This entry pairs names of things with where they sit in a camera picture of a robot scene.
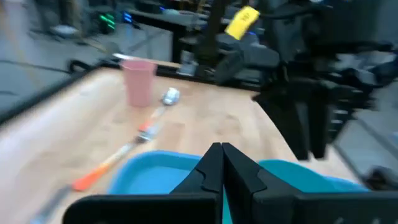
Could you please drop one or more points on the yellow tag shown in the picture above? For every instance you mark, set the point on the yellow tag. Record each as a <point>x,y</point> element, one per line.
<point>242,21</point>

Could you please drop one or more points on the teal plastic plate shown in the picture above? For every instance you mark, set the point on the teal plastic plate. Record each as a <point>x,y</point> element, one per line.
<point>295,177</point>

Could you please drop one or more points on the pink ribbed cup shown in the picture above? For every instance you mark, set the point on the pink ribbed cup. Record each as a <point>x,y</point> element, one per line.
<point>138,84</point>

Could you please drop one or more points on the black desk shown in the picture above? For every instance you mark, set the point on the black desk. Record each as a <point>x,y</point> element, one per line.
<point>161,21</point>

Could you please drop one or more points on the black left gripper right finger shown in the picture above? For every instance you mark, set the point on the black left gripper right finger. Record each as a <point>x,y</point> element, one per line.
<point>245,177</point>

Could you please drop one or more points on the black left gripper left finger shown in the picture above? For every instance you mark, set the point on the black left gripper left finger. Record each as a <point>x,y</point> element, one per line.
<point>208,174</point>

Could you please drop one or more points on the blue plastic tray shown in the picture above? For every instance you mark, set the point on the blue plastic tray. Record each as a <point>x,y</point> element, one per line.
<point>149,177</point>

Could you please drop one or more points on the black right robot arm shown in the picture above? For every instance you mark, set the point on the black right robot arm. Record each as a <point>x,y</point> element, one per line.
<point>326,31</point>

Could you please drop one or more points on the computer with green lights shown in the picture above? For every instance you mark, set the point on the computer with green lights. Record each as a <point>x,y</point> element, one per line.
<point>107,21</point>

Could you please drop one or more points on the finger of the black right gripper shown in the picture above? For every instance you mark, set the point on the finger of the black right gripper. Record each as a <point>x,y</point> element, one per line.
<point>320,124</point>
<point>295,130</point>

